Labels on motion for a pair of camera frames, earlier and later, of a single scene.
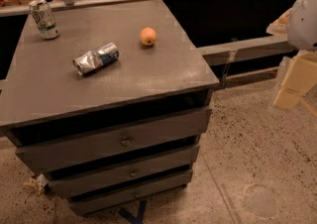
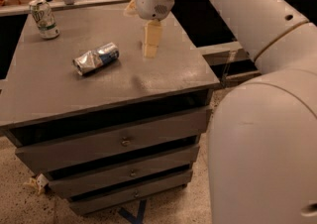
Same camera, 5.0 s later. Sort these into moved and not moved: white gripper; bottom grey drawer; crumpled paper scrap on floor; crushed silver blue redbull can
Moved: white gripper
Not moved: crumpled paper scrap on floor; crushed silver blue redbull can; bottom grey drawer
